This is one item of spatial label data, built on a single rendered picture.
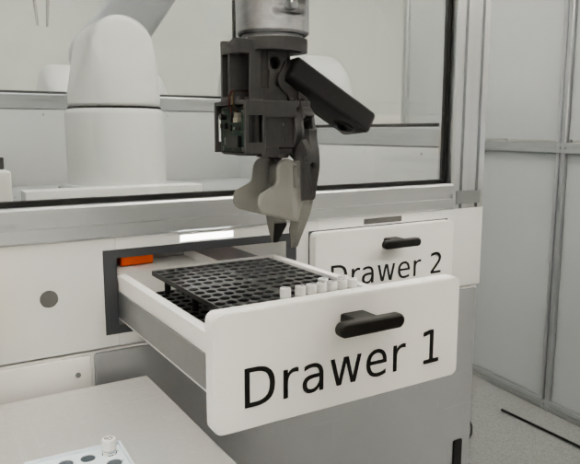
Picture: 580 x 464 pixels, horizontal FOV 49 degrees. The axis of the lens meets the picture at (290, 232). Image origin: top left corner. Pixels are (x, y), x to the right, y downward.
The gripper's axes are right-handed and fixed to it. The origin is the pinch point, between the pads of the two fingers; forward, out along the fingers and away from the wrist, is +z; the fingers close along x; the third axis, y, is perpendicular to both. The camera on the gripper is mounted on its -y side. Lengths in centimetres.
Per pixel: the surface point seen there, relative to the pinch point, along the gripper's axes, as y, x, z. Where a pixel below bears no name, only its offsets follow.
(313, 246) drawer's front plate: -17.4, -21.8, 6.5
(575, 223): -174, -86, 22
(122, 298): 12.5, -20.9, 10.5
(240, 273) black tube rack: -0.8, -13.5, 7.4
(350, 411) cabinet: -25.8, -22.9, 35.6
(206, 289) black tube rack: 6.4, -8.2, 7.4
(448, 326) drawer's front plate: -13.4, 10.8, 9.9
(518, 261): -177, -112, 41
